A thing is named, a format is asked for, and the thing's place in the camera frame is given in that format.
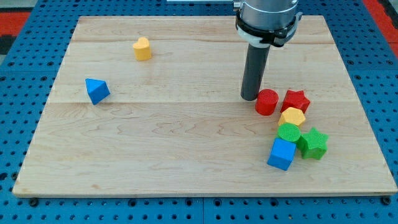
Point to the yellow heart block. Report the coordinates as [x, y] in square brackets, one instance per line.
[142, 50]

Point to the red star block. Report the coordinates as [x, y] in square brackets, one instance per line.
[295, 99]

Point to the light wooden board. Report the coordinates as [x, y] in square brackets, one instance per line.
[176, 126]

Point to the blue cube block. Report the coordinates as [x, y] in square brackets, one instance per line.
[282, 154]

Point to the yellow hexagon block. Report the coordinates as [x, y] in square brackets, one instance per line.
[293, 116]

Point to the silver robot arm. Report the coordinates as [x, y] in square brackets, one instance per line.
[263, 23]

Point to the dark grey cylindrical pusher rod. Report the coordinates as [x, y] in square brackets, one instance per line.
[255, 64]

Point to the red cylinder block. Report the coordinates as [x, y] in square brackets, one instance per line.
[267, 100]

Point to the blue triangle block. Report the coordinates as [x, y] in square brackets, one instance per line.
[97, 90]

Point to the green cylinder block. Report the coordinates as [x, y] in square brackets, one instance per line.
[289, 132]

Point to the green star block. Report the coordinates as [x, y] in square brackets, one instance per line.
[313, 144]

